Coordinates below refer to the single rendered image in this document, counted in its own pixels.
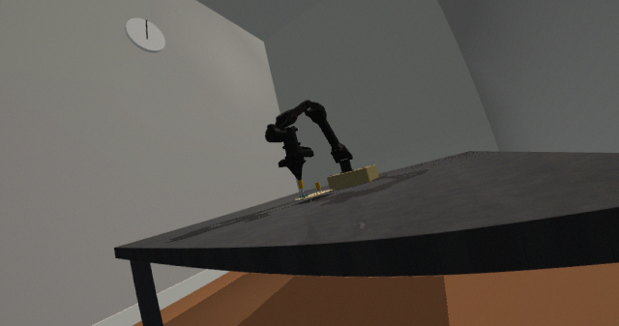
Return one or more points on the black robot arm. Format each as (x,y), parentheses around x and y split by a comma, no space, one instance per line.
(317,113)

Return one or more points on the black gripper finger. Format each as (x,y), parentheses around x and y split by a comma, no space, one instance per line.
(297,167)
(291,169)

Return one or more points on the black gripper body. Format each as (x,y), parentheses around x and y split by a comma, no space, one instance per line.
(293,153)

